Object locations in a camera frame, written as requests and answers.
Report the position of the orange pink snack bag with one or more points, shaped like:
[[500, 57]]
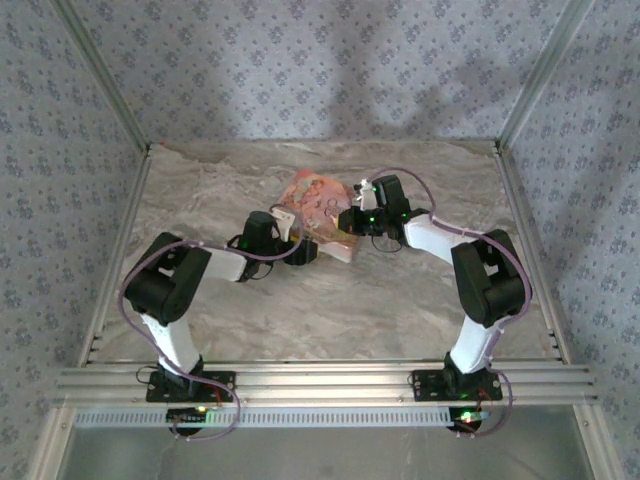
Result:
[[320, 202]]

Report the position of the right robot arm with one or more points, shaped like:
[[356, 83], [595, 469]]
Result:
[[472, 345]]

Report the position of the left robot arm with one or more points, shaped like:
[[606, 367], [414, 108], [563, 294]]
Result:
[[170, 335]]

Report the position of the left controller board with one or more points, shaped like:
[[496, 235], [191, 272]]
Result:
[[187, 416]]

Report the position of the controller board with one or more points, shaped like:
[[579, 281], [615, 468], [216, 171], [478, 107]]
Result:
[[467, 417], [187, 416]]

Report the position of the right controller board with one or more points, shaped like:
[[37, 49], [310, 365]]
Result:
[[467, 417]]

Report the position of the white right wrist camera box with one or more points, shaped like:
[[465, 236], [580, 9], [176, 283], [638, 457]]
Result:
[[365, 195]]

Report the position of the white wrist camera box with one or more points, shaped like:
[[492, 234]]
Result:
[[285, 220], [365, 195]]

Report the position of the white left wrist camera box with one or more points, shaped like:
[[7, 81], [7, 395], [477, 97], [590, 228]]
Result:
[[285, 220]]

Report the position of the aluminium left side rail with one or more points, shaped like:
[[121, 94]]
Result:
[[131, 210]]

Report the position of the aluminium rail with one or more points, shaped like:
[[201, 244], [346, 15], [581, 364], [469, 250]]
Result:
[[520, 210], [131, 210]]

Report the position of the aluminium right side rail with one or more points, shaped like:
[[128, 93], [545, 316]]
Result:
[[520, 210]]

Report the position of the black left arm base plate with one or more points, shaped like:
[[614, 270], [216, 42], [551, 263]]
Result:
[[220, 385]]

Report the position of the aluminium front rail beam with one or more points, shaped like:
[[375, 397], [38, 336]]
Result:
[[325, 382]]

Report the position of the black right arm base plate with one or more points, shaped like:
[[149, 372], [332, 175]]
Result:
[[430, 385]]

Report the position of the aluminium right corner post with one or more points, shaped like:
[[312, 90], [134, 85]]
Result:
[[545, 70]]

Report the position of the aluminium corner post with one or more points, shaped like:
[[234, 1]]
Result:
[[100, 70], [545, 70]]

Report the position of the aluminium left corner post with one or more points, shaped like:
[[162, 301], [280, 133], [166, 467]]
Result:
[[100, 70]]

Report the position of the aluminium left lower post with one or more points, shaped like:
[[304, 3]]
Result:
[[50, 445]]

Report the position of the aluminium right lower post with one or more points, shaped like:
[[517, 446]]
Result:
[[600, 445]]

